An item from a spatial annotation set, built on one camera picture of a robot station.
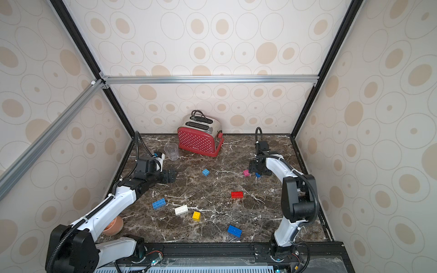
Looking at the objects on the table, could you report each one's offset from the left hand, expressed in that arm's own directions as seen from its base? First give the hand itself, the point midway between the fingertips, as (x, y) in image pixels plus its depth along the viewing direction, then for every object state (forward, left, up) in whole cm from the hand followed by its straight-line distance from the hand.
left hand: (174, 170), depth 85 cm
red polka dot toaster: (+22, -12, +2) cm, 26 cm away
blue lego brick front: (-25, -30, -12) cm, 41 cm away
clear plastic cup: (+22, +9, -13) cm, 27 cm away
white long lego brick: (-15, -3, -13) cm, 20 cm away
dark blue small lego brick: (+5, -45, -13) cm, 47 cm away
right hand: (+6, -47, -8) cm, 48 cm away
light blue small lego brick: (+7, -14, -13) cm, 21 cm away
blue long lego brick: (-12, +9, -13) cm, 20 cm away
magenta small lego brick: (+7, -38, -14) cm, 41 cm away
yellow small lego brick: (-19, -12, -11) cm, 25 cm away
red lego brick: (-7, -32, -12) cm, 35 cm away
